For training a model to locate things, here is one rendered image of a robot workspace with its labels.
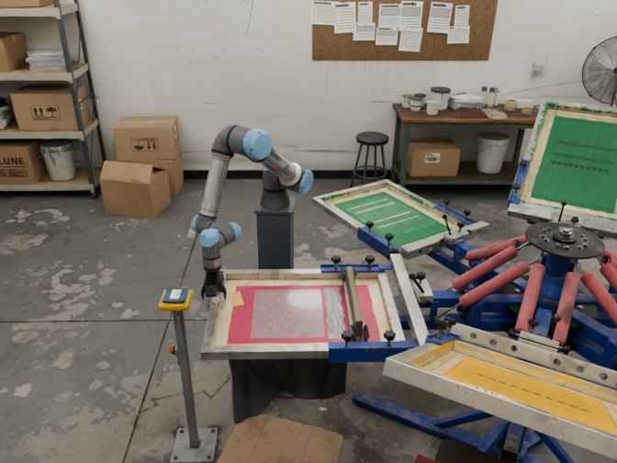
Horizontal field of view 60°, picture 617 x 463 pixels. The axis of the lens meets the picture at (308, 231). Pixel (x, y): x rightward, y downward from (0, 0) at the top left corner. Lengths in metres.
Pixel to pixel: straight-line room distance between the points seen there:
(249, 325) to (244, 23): 3.96
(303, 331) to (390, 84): 4.06
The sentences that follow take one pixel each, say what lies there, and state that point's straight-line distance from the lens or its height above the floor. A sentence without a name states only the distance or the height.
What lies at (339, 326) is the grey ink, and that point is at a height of 0.96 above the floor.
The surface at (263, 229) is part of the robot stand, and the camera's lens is 2.66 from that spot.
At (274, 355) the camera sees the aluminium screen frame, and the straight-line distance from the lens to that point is 2.08.
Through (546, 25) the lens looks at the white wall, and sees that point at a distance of 6.26.
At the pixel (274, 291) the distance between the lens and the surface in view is 2.44.
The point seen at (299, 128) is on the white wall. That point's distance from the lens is 5.92.
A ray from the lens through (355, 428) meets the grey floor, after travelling 3.14.
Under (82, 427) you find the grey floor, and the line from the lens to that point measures 3.35.
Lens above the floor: 2.34
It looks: 28 degrees down
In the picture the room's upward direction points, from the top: 1 degrees clockwise
